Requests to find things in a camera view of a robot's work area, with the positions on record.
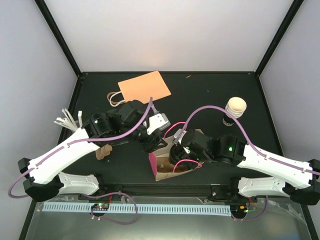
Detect cream cakes paper bag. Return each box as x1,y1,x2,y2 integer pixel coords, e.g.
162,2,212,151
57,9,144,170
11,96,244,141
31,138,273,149
148,121,204,181

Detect brown pulp cup carriers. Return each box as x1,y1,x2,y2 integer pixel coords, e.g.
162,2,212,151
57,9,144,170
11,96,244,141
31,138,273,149
95,144,113,160

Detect stack of paper cups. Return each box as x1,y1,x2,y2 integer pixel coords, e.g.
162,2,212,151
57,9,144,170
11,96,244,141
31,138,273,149
222,96,247,127

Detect white straws bundle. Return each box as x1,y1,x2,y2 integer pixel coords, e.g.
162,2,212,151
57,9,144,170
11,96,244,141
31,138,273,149
54,108,83,132

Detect black cup lid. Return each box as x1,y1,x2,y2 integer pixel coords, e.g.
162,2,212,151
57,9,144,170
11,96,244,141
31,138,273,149
168,145,187,165

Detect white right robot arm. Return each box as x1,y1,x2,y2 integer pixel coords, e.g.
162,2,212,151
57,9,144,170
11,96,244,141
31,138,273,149
174,129,320,206

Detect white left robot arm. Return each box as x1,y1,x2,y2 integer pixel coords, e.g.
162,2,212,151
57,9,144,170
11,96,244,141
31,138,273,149
18,100,170,202

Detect plain brown paper bag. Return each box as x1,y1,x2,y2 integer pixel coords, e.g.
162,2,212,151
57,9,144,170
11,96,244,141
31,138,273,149
107,71,171,107

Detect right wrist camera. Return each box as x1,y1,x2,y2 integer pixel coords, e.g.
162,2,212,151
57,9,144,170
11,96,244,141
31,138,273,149
173,128,187,145

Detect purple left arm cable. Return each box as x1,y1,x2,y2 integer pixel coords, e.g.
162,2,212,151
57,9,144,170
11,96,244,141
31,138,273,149
7,96,158,198

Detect light blue cable duct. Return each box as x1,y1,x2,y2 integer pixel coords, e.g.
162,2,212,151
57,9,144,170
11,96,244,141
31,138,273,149
42,202,231,217

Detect black frame post left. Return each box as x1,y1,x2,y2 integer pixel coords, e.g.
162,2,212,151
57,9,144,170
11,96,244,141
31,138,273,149
34,0,82,76

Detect black frame post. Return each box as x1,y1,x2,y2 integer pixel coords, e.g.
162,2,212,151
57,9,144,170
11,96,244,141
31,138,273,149
255,0,304,78
34,0,82,76

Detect black frame post right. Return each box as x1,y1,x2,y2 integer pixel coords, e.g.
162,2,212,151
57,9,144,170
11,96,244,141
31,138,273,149
255,0,304,78

